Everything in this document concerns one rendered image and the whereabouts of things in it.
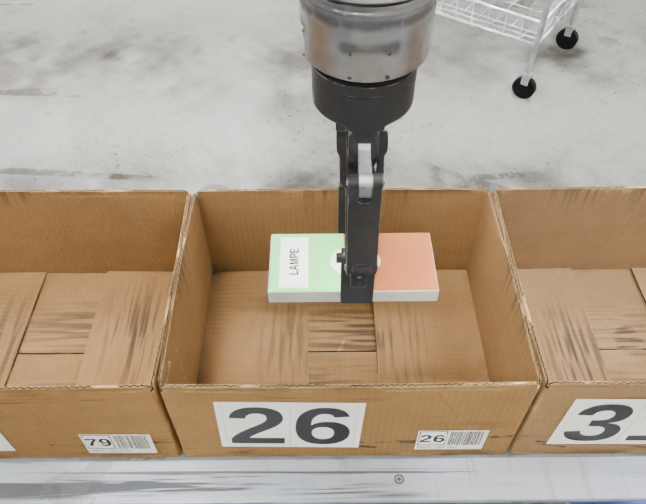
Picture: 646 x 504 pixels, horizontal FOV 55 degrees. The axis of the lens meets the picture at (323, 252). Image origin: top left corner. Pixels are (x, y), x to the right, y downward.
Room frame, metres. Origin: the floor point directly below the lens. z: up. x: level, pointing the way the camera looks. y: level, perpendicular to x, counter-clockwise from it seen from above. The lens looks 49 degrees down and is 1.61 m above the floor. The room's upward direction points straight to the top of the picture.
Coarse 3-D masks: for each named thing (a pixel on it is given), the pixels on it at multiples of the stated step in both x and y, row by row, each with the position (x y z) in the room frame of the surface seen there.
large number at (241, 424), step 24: (216, 408) 0.31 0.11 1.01; (240, 408) 0.31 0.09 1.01; (264, 408) 0.31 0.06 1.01; (288, 408) 0.31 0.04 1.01; (312, 408) 0.31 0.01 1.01; (336, 408) 0.31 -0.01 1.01; (360, 408) 0.31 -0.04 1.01; (240, 432) 0.31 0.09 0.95; (264, 432) 0.31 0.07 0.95; (288, 432) 0.31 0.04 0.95; (312, 432) 0.31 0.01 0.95; (336, 432) 0.31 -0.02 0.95; (360, 432) 0.31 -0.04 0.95
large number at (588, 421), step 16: (576, 400) 0.31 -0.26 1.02; (592, 400) 0.31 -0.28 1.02; (608, 400) 0.31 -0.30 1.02; (624, 400) 0.31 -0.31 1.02; (640, 400) 0.31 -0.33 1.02; (576, 416) 0.31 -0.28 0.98; (592, 416) 0.31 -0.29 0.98; (608, 416) 0.31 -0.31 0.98; (624, 416) 0.31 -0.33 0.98; (640, 416) 0.31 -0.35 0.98; (560, 432) 0.31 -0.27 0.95; (576, 432) 0.31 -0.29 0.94; (592, 432) 0.31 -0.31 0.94; (608, 432) 0.31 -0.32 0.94; (624, 432) 0.31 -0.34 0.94; (640, 432) 0.31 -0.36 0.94
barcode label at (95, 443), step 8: (88, 440) 0.31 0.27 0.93; (96, 440) 0.31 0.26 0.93; (104, 440) 0.31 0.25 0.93; (112, 440) 0.31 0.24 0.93; (120, 440) 0.31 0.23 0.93; (128, 440) 0.31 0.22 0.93; (136, 440) 0.31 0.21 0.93; (144, 440) 0.31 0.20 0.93; (88, 448) 0.31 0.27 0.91; (96, 448) 0.31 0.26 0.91; (104, 448) 0.31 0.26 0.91; (112, 448) 0.31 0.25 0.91; (120, 448) 0.31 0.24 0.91; (128, 448) 0.31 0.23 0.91; (136, 448) 0.31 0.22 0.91; (144, 448) 0.31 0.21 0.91; (152, 448) 0.31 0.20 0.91
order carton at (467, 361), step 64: (256, 192) 0.60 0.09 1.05; (320, 192) 0.60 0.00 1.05; (384, 192) 0.60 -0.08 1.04; (448, 192) 0.60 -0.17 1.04; (192, 256) 0.52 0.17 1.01; (256, 256) 0.60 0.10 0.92; (448, 256) 0.60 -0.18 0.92; (192, 320) 0.46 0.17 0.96; (256, 320) 0.50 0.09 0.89; (320, 320) 0.51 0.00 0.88; (384, 320) 0.50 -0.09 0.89; (448, 320) 0.50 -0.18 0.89; (512, 320) 0.41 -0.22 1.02; (192, 384) 0.31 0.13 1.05; (256, 384) 0.31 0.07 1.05; (320, 384) 0.31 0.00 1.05; (384, 384) 0.31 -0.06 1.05; (448, 384) 0.31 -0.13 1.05; (512, 384) 0.31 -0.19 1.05; (192, 448) 0.31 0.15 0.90; (256, 448) 0.31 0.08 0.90; (320, 448) 0.31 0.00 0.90; (384, 448) 0.31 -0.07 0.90
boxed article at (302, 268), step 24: (288, 240) 0.42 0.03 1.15; (312, 240) 0.42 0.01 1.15; (336, 240) 0.42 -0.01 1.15; (384, 240) 0.42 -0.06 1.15; (408, 240) 0.42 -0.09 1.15; (288, 264) 0.39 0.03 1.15; (312, 264) 0.39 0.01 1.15; (336, 264) 0.39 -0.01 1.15; (384, 264) 0.39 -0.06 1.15; (408, 264) 0.39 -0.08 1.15; (432, 264) 0.39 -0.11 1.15; (288, 288) 0.36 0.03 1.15; (312, 288) 0.36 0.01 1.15; (336, 288) 0.36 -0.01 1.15; (384, 288) 0.36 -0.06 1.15; (408, 288) 0.36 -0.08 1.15; (432, 288) 0.36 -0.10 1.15
